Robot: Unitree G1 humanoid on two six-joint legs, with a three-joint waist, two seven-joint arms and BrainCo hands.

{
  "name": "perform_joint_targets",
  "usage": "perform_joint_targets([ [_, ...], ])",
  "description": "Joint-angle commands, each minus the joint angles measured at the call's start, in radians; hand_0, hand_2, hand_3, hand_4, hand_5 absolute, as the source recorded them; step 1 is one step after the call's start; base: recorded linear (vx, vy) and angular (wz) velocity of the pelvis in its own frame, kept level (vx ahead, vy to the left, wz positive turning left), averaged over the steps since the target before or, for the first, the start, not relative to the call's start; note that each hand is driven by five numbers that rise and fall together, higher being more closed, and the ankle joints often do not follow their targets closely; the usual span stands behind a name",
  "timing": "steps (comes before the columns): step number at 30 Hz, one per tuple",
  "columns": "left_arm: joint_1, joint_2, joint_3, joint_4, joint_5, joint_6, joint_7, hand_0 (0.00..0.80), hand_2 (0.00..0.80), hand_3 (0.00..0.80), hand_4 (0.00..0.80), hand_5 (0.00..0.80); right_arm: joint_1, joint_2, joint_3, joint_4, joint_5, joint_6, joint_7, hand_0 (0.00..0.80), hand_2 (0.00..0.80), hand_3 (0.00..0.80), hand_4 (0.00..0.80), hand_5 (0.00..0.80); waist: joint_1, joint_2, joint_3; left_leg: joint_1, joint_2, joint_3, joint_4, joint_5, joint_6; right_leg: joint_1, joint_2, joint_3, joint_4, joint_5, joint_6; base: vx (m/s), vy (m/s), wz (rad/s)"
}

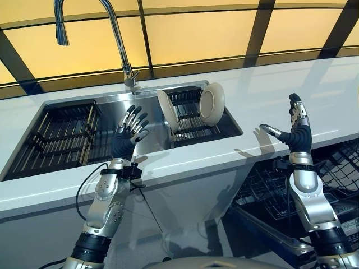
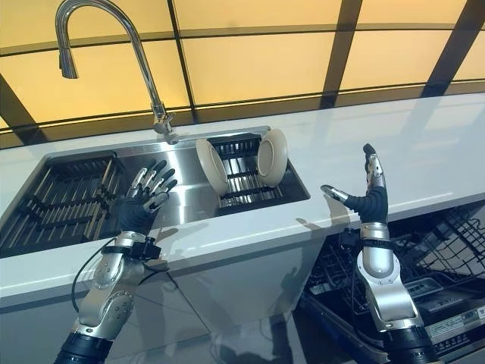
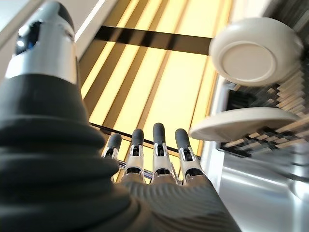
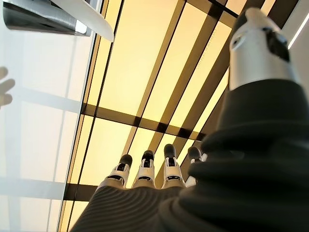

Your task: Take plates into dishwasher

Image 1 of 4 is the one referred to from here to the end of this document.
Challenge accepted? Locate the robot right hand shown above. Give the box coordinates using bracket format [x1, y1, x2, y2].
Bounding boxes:
[259, 93, 313, 154]

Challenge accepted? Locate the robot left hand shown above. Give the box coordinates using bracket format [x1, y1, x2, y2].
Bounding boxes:
[110, 105, 150, 163]

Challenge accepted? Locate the cream ceramic plate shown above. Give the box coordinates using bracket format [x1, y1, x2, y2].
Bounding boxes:
[199, 82, 226, 126]
[156, 89, 180, 132]

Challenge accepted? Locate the dishwasher door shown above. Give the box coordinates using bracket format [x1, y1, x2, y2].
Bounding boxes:
[229, 204, 319, 269]

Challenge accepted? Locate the stainless steel sink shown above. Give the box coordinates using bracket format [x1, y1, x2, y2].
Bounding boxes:
[0, 80, 244, 182]

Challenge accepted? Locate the black sink drying rack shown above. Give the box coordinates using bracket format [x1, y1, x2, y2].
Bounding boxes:
[161, 86, 223, 141]
[5, 102, 113, 177]

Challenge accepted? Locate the white glossy cabinet door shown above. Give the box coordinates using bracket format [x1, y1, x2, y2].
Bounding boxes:
[140, 165, 251, 263]
[0, 190, 164, 269]

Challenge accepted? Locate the chrome gooseneck faucet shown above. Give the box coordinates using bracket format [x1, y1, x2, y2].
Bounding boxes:
[53, 0, 140, 88]

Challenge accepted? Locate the grey robot body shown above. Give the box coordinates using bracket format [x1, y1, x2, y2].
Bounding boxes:
[142, 255, 239, 269]

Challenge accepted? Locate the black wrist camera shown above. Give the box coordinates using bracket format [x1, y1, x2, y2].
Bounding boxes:
[121, 164, 142, 180]

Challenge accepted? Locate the short black camera cable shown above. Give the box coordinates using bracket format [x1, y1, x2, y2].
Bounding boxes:
[128, 179, 147, 192]

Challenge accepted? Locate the wire dishwasher rack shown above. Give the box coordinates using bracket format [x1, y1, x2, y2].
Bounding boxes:
[234, 139, 359, 224]

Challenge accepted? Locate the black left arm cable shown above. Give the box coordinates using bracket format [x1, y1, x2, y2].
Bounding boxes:
[76, 161, 113, 222]

